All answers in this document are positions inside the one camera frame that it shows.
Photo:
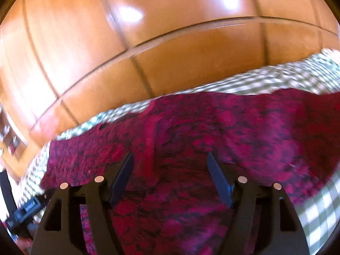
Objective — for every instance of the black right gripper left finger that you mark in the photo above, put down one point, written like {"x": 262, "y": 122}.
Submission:
{"x": 60, "y": 230}

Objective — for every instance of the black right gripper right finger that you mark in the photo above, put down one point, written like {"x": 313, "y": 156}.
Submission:
{"x": 279, "y": 228}

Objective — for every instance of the red black knit sweater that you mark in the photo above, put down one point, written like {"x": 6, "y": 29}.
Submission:
{"x": 170, "y": 205}

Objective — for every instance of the person's left hand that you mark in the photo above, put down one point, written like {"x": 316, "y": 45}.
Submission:
{"x": 24, "y": 244}

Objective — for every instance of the wooden panelled wardrobe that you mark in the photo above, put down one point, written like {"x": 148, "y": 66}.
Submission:
{"x": 64, "y": 61}

